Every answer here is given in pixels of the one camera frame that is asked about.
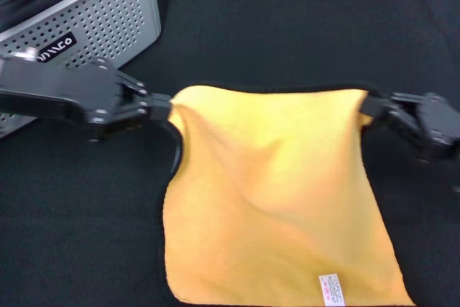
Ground grey perforated storage box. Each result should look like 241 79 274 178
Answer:
0 0 162 139

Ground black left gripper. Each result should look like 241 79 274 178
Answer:
0 57 173 142

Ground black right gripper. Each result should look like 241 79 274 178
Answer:
360 92 460 162

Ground yellow and grey towel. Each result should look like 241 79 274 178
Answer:
157 83 418 307

